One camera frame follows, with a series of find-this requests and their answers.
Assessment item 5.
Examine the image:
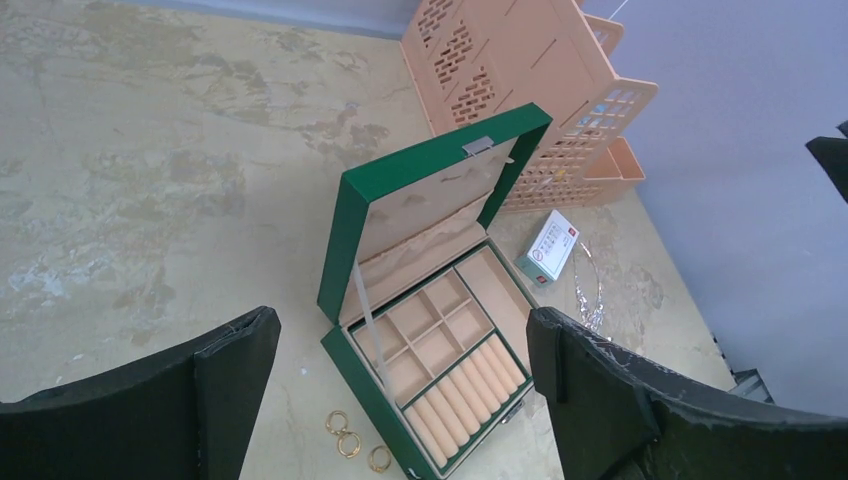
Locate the orange plastic organizer rack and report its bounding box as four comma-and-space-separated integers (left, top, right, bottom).
401, 0, 658, 212

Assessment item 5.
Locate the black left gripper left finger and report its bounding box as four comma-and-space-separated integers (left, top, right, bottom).
1, 306, 281, 479

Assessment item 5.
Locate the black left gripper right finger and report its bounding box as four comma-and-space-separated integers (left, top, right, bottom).
526, 307, 847, 479

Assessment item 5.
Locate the green jewelry box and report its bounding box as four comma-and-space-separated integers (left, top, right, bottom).
317, 103, 551, 479

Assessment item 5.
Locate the small white green box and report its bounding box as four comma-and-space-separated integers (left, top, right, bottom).
515, 210, 580, 287

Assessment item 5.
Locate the silver necklace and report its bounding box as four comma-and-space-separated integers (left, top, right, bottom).
572, 241, 607, 334

